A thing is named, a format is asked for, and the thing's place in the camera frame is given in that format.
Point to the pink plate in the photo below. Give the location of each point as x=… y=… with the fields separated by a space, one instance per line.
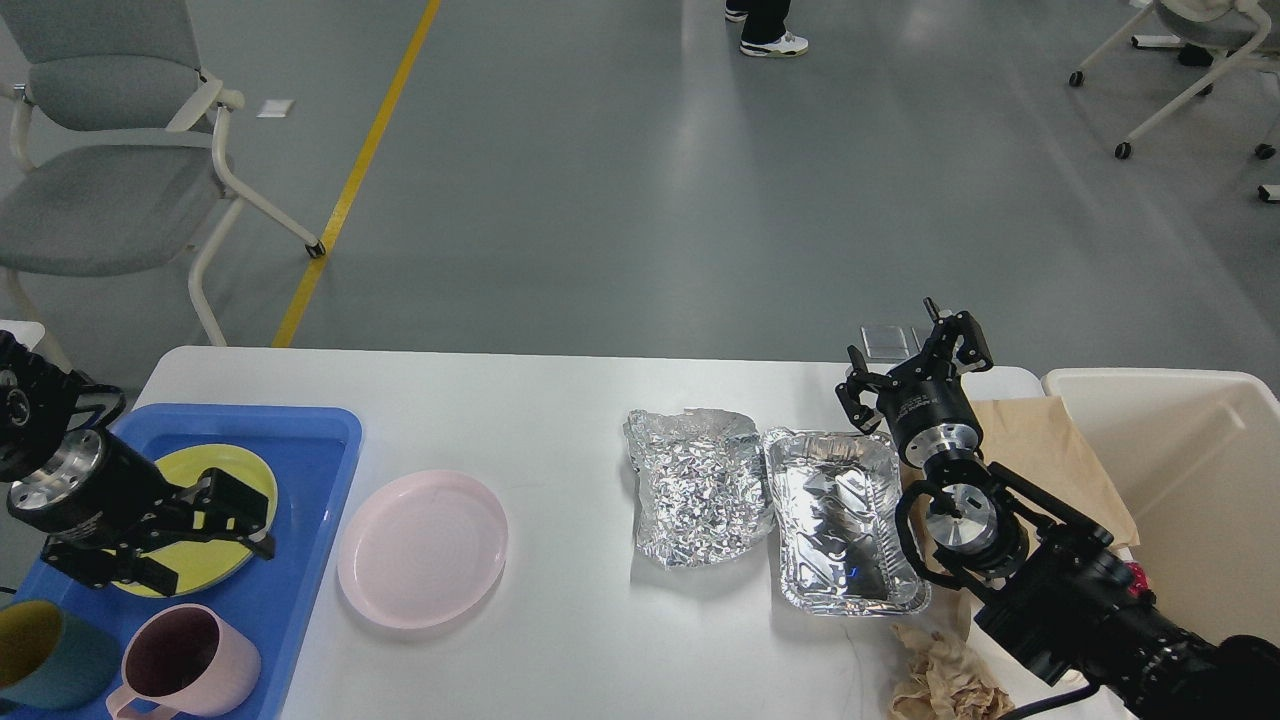
x=423 y=550

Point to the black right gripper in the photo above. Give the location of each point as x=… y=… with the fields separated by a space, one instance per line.
x=924 y=406

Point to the aluminium foil tray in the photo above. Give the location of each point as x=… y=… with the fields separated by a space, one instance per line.
x=834 y=496

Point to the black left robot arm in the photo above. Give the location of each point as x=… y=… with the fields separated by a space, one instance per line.
x=42 y=403

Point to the crumpled brown paper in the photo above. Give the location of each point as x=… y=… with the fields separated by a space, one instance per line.
x=945 y=679

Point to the blue yellow cup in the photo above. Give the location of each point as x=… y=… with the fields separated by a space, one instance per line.
x=51 y=659

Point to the beige plastic bin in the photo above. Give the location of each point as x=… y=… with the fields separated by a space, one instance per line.
x=1194 y=455

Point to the white side table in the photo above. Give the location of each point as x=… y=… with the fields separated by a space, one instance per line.
x=28 y=334

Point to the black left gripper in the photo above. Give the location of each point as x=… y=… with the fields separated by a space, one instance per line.
x=95 y=489

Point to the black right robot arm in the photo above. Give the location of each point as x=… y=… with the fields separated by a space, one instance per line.
x=1051 y=592

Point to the blue plastic tray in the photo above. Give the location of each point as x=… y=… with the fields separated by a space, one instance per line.
x=313 y=453

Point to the grey office chair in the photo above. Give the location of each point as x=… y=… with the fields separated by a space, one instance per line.
x=120 y=208

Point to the clear floor plate left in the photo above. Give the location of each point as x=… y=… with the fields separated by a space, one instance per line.
x=887 y=343

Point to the brown paper bag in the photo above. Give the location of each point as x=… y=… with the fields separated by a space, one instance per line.
x=1037 y=439

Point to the red crushed can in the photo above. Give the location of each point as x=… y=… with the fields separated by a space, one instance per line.
x=1139 y=584

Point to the white chair on right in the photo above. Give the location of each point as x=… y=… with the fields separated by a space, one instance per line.
x=1219 y=36

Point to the pink mug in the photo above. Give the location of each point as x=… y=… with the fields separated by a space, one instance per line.
x=185 y=660

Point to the crumpled aluminium foil sheet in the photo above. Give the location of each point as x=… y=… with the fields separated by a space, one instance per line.
x=701 y=488

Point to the yellow plate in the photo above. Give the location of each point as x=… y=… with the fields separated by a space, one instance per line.
x=200 y=565

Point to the person in black trousers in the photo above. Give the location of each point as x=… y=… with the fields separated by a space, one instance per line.
x=764 y=32

